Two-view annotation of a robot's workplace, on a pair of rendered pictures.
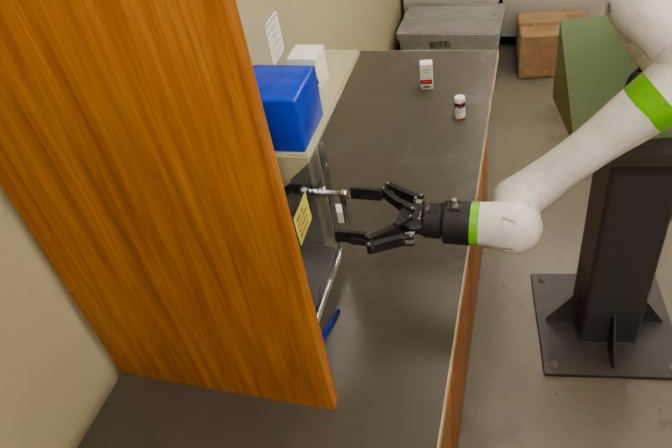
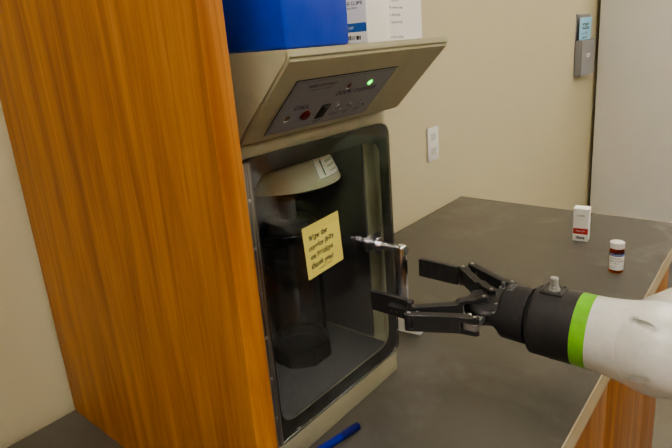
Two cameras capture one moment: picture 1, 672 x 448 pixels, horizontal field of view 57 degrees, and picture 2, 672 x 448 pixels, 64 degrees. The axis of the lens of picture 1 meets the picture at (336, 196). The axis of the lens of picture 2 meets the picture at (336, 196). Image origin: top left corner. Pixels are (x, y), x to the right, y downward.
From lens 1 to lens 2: 61 cm
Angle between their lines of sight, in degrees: 29
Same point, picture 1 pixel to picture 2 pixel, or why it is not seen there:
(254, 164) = (181, 2)
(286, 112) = not seen: outside the picture
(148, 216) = (91, 127)
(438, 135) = (580, 281)
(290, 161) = (266, 62)
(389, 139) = (514, 273)
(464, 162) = not seen: hidden behind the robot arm
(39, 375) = not seen: outside the picture
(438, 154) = not seen: hidden behind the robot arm
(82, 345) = (40, 347)
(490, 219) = (610, 317)
